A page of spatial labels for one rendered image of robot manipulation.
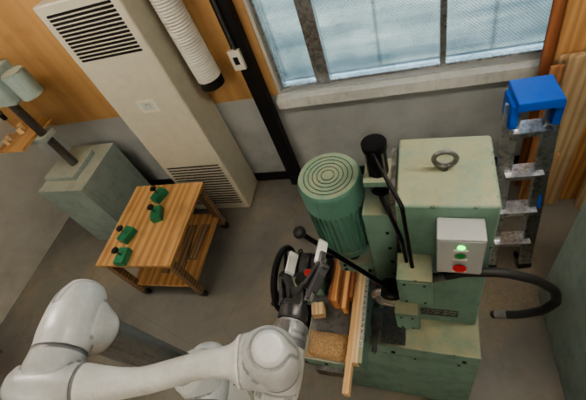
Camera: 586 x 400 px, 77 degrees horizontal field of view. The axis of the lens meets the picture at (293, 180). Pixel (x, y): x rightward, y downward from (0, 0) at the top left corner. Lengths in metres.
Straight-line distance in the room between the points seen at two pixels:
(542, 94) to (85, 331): 1.71
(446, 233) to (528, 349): 1.56
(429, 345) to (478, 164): 0.76
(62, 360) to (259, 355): 0.54
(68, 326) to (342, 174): 0.79
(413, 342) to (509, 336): 0.97
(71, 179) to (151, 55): 1.34
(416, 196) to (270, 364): 0.48
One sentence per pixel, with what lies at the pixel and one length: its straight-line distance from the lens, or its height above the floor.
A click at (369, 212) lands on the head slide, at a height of 1.42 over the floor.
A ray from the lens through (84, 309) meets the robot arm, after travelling 1.15.
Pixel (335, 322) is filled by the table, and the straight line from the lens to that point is 1.44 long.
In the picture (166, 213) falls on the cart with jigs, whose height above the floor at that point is 0.53.
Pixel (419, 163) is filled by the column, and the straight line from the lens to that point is 0.96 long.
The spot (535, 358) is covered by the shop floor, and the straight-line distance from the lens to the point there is 2.38.
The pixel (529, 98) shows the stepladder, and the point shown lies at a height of 1.16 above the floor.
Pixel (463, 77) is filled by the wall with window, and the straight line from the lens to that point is 2.35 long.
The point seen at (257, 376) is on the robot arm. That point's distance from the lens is 0.76.
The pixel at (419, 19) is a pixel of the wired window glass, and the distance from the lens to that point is 2.27.
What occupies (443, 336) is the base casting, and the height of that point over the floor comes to 0.80.
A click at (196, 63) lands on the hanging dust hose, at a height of 1.28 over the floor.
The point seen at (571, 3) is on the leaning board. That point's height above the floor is 1.23.
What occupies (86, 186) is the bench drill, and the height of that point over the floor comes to 0.69.
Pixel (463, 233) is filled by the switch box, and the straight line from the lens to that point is 0.89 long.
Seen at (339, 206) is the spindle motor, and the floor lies 1.47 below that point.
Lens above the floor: 2.24
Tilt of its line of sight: 46 degrees down
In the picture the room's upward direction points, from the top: 24 degrees counter-clockwise
